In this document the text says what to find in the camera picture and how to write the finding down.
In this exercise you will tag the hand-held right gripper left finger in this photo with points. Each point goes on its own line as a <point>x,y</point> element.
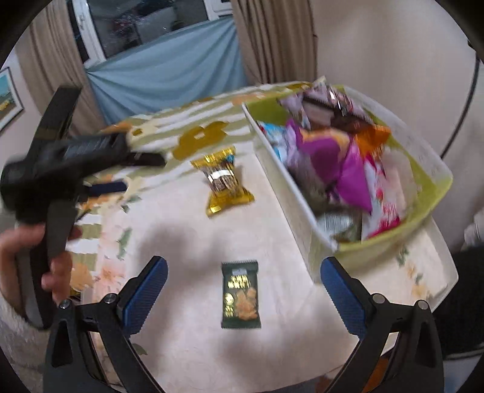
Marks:
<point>147,291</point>

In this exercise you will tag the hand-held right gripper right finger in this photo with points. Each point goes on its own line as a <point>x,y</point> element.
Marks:
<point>340,291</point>

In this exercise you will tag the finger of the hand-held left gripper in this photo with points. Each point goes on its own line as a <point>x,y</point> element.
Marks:
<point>106,189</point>
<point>147,159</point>

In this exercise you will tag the gold snack packet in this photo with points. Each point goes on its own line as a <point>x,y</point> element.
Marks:
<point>223,181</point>

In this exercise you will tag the dark green snack packet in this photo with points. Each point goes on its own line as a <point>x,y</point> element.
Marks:
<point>242,298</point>

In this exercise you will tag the green plastic bin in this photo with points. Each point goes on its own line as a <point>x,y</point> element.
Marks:
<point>287,196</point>

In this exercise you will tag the pile of colourful packets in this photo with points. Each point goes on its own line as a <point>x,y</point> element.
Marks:
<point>348,170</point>

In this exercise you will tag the person's left forearm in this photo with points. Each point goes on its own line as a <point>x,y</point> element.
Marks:
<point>19,340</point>

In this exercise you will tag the person's left hand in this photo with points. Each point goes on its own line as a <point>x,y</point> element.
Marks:
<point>11,264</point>

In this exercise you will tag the cream floral tablecloth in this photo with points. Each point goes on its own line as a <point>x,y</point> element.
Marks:
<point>189,245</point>

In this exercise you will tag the green striped floral blanket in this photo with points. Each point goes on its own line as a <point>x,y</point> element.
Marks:
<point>211,136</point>

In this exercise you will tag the framed picture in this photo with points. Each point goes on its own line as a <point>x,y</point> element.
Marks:
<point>7,98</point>

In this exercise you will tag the blue cloth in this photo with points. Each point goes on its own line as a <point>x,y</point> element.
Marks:
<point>162,75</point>

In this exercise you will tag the beige curtain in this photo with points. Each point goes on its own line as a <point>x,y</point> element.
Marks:
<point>272,37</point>
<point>49,49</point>

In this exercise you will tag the dark clothing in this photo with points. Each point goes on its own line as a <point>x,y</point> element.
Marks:
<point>461,302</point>

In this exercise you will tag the window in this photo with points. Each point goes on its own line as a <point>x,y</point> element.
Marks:
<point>143,22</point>

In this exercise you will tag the white cloth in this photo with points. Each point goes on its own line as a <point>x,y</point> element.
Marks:
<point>474,230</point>

